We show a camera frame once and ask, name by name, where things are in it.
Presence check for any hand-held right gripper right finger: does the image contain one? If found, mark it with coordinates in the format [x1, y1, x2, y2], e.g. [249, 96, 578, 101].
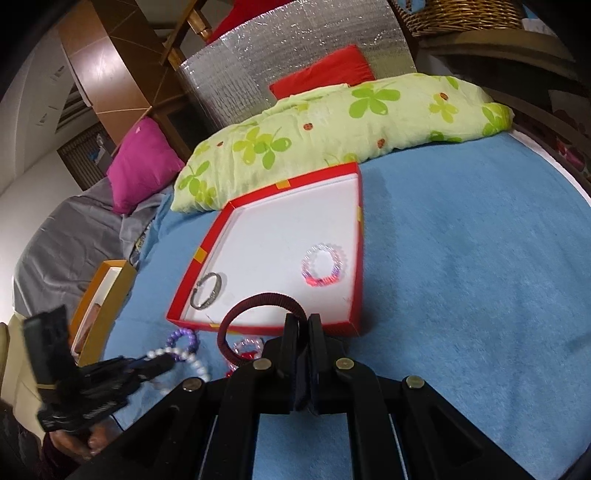
[307, 314, 541, 480]

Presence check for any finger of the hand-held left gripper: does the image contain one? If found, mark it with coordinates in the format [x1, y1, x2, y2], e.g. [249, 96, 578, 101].
[115, 353, 177, 384]

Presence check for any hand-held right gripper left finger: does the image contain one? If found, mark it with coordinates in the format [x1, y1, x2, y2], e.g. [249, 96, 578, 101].
[65, 313, 308, 480]

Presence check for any white pearl bracelet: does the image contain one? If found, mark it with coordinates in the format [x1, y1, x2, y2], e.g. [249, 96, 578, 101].
[145, 346, 211, 385]

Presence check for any purple bead bracelet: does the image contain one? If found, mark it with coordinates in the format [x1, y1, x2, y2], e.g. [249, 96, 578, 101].
[165, 328, 199, 352]

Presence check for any red bead bracelet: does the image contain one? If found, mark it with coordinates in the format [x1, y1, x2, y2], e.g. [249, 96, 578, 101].
[225, 353, 259, 378]

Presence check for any maroon hair tie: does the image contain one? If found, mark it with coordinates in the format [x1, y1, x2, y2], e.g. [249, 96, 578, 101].
[217, 292, 308, 365]

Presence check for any pink clear bead bracelet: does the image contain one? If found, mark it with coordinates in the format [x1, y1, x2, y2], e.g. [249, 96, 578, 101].
[301, 244, 346, 288]

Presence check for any silver bangle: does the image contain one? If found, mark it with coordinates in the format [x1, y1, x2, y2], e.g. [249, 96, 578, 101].
[189, 272, 227, 310]

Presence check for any red cardboard box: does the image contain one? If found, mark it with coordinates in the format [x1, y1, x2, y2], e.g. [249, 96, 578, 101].
[166, 161, 365, 337]

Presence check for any person's left hand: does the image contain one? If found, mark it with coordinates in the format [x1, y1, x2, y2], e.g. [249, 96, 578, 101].
[48, 415, 126, 462]

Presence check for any orange cardboard box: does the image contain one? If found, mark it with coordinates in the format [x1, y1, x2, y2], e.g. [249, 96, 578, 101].
[68, 260, 138, 367]

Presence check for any grey blanket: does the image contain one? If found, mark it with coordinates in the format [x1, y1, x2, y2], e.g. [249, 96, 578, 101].
[13, 178, 160, 315]

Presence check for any blue terry bed cover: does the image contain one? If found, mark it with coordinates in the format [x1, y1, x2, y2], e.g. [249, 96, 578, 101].
[99, 127, 591, 480]

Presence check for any magenta pillow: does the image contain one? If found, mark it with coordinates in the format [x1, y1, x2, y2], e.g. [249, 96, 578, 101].
[106, 116, 186, 215]

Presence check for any dark wooden cabinet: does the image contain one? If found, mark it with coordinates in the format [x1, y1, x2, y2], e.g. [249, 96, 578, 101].
[150, 99, 204, 162]

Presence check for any green clover print pillow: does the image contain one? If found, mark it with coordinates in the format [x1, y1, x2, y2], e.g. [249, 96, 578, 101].
[171, 74, 514, 214]

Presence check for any brown wooden panel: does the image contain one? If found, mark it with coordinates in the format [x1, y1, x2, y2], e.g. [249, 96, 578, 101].
[58, 0, 153, 130]

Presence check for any red cushion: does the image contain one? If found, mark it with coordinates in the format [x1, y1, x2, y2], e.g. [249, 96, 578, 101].
[269, 45, 376, 100]
[205, 0, 296, 44]

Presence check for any silver foil mat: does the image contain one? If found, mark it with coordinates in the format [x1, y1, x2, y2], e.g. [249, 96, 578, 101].
[177, 0, 419, 132]

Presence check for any wooden chair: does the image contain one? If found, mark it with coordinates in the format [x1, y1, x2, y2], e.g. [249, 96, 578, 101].
[159, 0, 232, 70]

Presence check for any wooden shelf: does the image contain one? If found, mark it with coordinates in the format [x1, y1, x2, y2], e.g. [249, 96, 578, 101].
[416, 18, 591, 139]

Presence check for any wicker basket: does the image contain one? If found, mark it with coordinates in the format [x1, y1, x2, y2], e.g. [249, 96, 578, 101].
[388, 0, 525, 38]

